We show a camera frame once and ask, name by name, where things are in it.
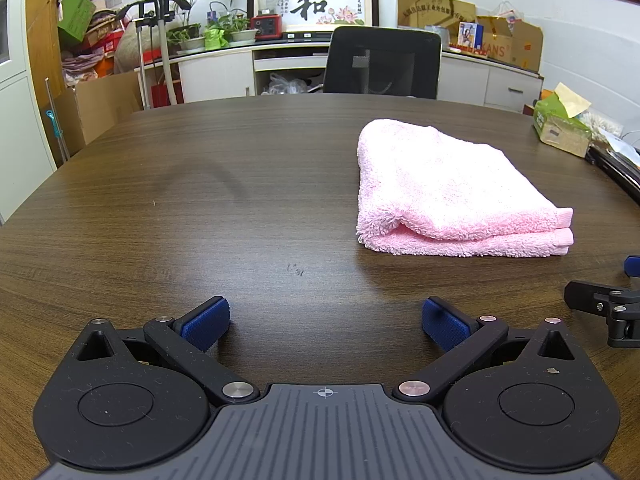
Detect white low cabinet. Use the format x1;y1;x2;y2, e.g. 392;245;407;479
165;35;543;113

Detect printed figure box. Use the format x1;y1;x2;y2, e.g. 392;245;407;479
459;22;483;51

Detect pink towel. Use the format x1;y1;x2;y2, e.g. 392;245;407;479
356;119;575;258

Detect black mesh office chair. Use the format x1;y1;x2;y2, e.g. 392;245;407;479
322;26;442;100

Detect dark laptop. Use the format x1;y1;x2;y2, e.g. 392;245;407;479
585;145;640;201

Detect green cardboard box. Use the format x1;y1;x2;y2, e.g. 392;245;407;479
57;0;97;46

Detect stack of white papers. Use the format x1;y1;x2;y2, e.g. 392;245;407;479
592;127;640;155

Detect open cardboard box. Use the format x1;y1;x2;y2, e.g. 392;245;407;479
475;15;544;72

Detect mop handle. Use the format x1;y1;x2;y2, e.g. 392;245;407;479
44;77;68;163

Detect green tissue box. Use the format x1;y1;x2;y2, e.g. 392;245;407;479
532;82;593;158

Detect large brown cardboard box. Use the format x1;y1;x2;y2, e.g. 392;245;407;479
52;72;143;143

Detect pile of assorted boxes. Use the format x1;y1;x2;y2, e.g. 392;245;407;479
60;10;126;81

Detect white tall cupboard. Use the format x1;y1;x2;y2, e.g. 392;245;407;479
0;0;58;223

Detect gold plaque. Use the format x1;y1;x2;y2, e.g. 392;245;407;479
396;0;477;28

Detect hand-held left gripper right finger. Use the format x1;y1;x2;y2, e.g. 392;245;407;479
392;296;576;406

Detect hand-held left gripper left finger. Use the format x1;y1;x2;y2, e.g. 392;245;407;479
75;296;261;406

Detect framed calligraphy picture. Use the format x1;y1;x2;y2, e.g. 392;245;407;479
246;0;379;41

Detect white plastic bag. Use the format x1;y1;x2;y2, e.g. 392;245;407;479
487;0;523;23

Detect clear cotton swab container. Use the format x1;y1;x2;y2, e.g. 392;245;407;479
582;107;626;136

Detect small potted plant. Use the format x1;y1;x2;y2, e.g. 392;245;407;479
220;12;258;43

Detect clear plastic bag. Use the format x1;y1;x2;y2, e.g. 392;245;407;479
267;72;308;96

